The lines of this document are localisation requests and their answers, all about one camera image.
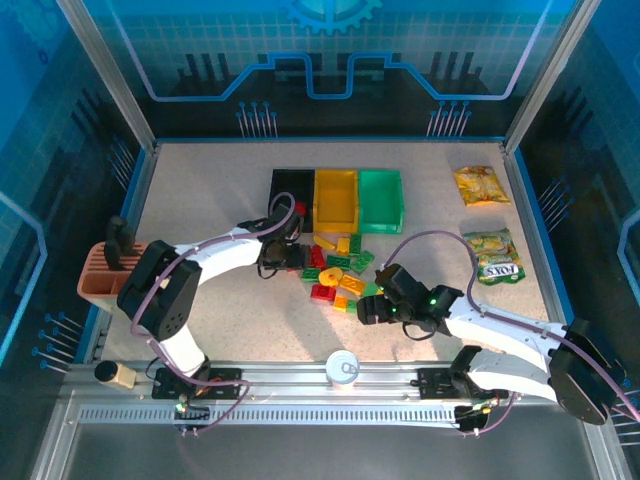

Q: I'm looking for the silver tin can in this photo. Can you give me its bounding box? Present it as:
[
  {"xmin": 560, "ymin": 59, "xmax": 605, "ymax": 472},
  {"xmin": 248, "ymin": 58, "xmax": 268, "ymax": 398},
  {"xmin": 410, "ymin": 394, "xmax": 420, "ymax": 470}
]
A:
[{"xmin": 324, "ymin": 349, "xmax": 362, "ymax": 389}]

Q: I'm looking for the yellow plastic bin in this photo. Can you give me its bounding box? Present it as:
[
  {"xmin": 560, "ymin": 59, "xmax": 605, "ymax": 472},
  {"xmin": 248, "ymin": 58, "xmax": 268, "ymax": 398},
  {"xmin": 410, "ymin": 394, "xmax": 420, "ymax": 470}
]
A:
[{"xmin": 312, "ymin": 168, "xmax": 362, "ymax": 235}]

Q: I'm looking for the black plastic bin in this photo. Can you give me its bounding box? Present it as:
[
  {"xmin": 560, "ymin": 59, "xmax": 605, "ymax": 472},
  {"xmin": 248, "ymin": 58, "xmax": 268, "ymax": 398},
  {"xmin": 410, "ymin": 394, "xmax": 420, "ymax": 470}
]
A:
[{"xmin": 269, "ymin": 168, "xmax": 316, "ymax": 235}]

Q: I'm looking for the green snack bag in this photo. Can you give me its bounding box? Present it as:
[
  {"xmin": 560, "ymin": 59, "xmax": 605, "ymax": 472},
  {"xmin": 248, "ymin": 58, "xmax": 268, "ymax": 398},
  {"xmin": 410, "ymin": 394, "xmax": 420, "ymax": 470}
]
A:
[{"xmin": 462, "ymin": 228, "xmax": 524, "ymax": 286}]

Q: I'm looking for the green plastic bin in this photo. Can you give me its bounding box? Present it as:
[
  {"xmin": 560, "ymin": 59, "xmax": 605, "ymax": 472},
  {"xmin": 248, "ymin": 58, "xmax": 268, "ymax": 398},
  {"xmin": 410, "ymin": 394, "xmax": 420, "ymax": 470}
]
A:
[{"xmin": 357, "ymin": 168, "xmax": 406, "ymax": 236}]

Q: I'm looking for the blue table edge strip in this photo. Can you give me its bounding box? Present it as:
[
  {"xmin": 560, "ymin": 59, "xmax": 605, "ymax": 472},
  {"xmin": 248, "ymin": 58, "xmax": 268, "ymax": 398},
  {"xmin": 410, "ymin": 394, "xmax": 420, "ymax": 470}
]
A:
[{"xmin": 152, "ymin": 134, "xmax": 507, "ymax": 146}]

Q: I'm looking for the yellow snack bag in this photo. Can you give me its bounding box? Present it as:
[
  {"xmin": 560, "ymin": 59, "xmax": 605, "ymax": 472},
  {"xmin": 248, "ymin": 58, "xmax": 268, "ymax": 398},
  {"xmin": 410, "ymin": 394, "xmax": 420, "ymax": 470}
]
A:
[{"xmin": 452, "ymin": 164, "xmax": 512, "ymax": 207}]

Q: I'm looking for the terracotta knife block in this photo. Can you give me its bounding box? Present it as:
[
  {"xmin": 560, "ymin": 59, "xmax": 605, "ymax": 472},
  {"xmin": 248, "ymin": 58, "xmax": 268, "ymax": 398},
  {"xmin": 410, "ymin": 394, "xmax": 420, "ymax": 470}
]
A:
[{"xmin": 77, "ymin": 240, "xmax": 151, "ymax": 314}]

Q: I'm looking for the black beige cylinder device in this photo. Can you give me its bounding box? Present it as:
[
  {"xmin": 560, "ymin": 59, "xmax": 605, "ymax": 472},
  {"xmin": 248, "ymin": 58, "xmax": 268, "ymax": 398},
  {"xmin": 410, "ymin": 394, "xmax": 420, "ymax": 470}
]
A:
[{"xmin": 94, "ymin": 360, "xmax": 137, "ymax": 391}]

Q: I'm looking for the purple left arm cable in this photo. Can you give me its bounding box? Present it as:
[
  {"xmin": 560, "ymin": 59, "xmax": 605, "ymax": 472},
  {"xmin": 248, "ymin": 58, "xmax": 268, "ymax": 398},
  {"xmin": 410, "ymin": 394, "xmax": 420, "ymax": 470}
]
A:
[{"xmin": 128, "ymin": 191, "xmax": 301, "ymax": 436}]

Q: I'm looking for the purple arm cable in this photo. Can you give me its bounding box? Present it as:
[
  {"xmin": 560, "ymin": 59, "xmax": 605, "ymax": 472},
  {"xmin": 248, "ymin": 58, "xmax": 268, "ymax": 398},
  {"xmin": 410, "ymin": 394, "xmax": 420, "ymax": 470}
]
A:
[
  {"xmin": 379, "ymin": 228, "xmax": 640, "ymax": 436},
  {"xmin": 128, "ymin": 191, "xmax": 301, "ymax": 436}
]

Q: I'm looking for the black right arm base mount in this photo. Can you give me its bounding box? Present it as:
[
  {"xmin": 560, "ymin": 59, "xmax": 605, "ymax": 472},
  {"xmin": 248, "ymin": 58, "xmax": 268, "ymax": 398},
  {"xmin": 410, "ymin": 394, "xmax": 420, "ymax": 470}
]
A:
[{"xmin": 416, "ymin": 367, "xmax": 509, "ymax": 401}]

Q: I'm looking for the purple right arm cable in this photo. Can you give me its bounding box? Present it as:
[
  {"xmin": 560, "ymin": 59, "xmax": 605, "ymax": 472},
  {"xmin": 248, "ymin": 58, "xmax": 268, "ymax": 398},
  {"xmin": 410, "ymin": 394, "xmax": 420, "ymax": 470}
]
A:
[{"xmin": 379, "ymin": 228, "xmax": 640, "ymax": 436}]

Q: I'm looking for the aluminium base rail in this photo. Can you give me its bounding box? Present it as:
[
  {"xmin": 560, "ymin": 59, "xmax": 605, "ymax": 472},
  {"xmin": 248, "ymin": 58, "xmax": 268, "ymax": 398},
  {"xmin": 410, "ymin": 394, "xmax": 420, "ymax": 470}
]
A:
[{"xmin": 62, "ymin": 360, "xmax": 569, "ymax": 407}]

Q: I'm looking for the slotted cable duct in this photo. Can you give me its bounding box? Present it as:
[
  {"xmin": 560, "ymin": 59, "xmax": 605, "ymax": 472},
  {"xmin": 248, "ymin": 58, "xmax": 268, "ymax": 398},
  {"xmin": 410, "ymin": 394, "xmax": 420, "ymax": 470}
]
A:
[{"xmin": 78, "ymin": 405, "xmax": 464, "ymax": 427}]

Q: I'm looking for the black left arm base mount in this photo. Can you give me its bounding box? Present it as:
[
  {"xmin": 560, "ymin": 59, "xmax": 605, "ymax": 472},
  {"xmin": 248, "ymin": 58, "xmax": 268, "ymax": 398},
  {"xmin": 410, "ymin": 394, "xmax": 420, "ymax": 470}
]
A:
[{"xmin": 151, "ymin": 366, "xmax": 244, "ymax": 401}]

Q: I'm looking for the black knife handle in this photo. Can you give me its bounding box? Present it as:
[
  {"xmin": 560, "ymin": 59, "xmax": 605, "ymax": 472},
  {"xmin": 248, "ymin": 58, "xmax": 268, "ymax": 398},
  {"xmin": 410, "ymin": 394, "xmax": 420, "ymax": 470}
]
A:
[
  {"xmin": 102, "ymin": 238, "xmax": 126, "ymax": 271},
  {"xmin": 106, "ymin": 215, "xmax": 137, "ymax": 251}
]

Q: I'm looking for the aluminium frame post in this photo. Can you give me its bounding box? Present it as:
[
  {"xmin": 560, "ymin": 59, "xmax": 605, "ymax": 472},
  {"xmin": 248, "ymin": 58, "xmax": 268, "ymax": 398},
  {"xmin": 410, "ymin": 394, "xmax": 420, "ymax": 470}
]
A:
[
  {"xmin": 502, "ymin": 0, "xmax": 604, "ymax": 156},
  {"xmin": 54, "ymin": 0, "xmax": 160, "ymax": 157}
]

